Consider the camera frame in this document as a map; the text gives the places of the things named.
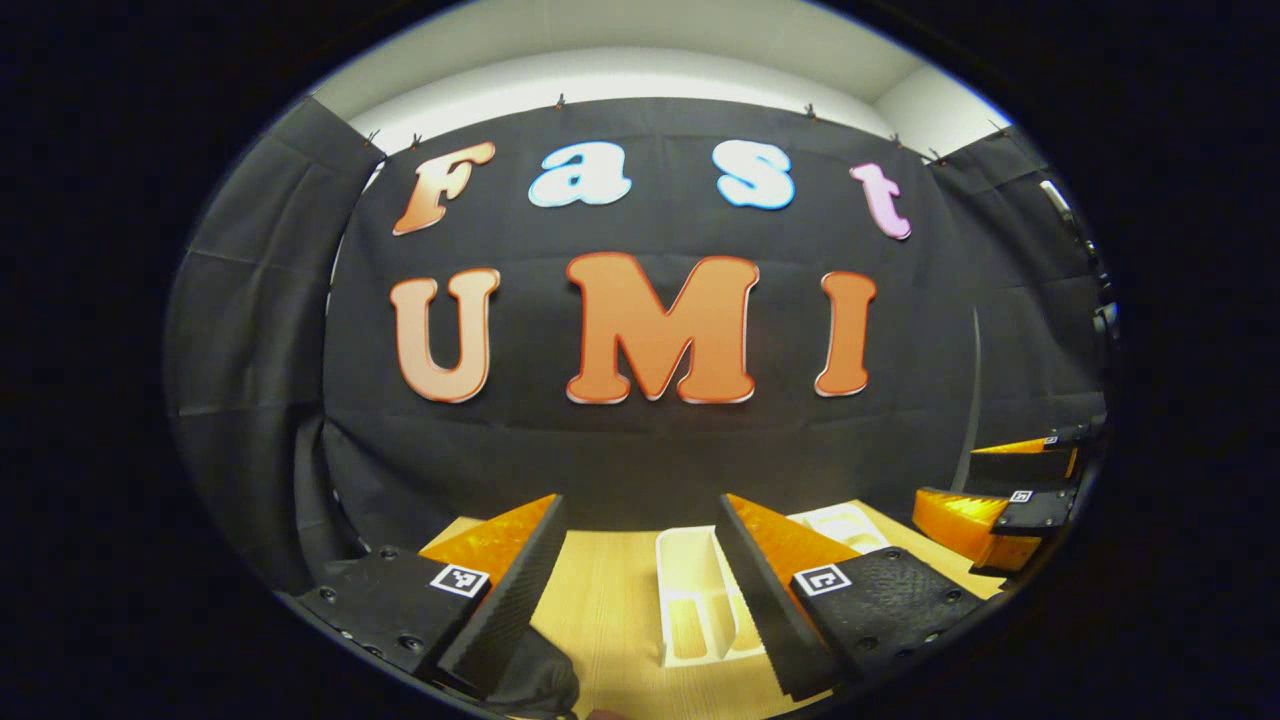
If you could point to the white bookshelf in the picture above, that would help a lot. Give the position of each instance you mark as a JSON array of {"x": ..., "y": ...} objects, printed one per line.
[{"x": 690, "y": 600}]

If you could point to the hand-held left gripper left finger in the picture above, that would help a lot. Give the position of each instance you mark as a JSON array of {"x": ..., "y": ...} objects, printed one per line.
[{"x": 520, "y": 590}]

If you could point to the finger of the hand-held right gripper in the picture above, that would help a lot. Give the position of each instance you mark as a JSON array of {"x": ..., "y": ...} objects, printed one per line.
[
  {"x": 1020, "y": 465},
  {"x": 1040, "y": 512}
]

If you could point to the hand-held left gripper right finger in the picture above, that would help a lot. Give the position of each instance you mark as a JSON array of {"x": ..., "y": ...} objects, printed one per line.
[{"x": 765, "y": 590}]

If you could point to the metal stand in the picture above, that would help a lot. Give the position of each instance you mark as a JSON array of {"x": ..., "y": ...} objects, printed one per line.
[{"x": 1058, "y": 198}]

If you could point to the black schoolbag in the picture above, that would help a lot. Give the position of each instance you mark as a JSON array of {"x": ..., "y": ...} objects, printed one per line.
[{"x": 540, "y": 680}]

